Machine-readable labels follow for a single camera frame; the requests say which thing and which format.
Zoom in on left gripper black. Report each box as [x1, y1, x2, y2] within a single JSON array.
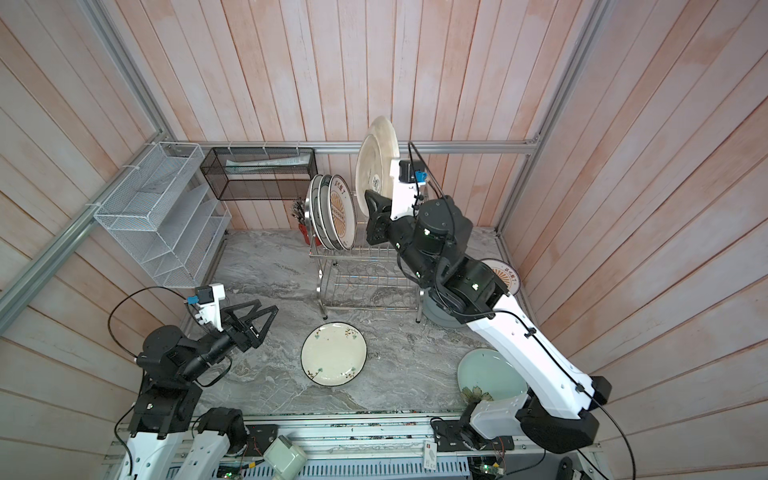
[[180, 298, 279, 381]]

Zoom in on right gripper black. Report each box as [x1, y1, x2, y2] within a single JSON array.
[[368, 190, 439, 289]]

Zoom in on large orange sunburst plate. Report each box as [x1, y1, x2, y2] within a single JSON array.
[[329, 175, 357, 250]]

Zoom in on white plate green text rim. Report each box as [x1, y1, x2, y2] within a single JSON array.
[[317, 175, 337, 250]]

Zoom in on black round plate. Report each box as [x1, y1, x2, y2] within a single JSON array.
[[355, 116, 400, 217]]

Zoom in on white plate cloud line pattern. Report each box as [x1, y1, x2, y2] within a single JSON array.
[[305, 175, 321, 246]]

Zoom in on stainless steel dish rack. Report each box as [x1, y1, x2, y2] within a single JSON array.
[[307, 222, 423, 324]]

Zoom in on cream plate red berry pattern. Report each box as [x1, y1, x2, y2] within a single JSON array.
[[300, 322, 368, 387]]

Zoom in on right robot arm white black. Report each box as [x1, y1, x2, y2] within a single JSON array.
[[364, 190, 612, 454]]

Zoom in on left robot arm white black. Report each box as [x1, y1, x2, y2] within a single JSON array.
[[118, 300, 279, 479]]

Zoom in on red utensil cup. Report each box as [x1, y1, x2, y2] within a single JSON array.
[[297, 218, 311, 245]]

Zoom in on utensils in red cup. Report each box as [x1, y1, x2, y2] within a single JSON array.
[[292, 199, 306, 228]]

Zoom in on grey green plain plate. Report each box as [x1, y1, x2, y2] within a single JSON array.
[[422, 293, 463, 329]]

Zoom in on small orange sunburst plate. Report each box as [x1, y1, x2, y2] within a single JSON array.
[[482, 259, 521, 295]]

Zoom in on white green box device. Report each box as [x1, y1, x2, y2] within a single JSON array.
[[264, 435, 308, 480]]

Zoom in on light green lotus plate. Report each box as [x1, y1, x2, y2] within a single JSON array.
[[457, 348, 528, 403]]

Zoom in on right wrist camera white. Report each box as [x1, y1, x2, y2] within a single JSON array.
[[390, 159, 428, 221]]

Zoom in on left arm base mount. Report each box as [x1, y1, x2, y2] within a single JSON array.
[[193, 407, 279, 456]]

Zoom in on white wire mesh shelf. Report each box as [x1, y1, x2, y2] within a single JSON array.
[[95, 142, 231, 289]]

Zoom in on black mesh wall basket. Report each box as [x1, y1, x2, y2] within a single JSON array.
[[201, 146, 318, 201]]

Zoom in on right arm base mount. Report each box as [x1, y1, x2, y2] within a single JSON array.
[[430, 417, 514, 453]]

